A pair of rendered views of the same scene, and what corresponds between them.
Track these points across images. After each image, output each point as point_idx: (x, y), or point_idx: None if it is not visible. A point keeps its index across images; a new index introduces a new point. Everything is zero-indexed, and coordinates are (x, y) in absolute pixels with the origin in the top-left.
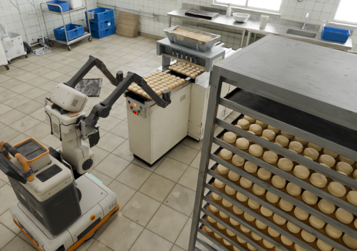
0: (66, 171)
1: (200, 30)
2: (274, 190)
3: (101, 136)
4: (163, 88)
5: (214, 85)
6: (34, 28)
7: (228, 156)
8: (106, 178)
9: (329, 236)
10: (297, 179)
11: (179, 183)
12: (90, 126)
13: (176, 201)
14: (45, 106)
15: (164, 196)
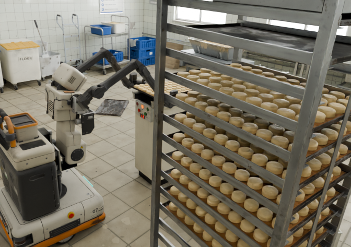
0: (48, 146)
1: None
2: (213, 119)
3: (110, 151)
4: None
5: (159, 7)
6: (74, 51)
7: (182, 97)
8: (102, 190)
9: None
10: (228, 97)
11: None
12: (81, 102)
13: (174, 226)
14: (46, 84)
15: (162, 218)
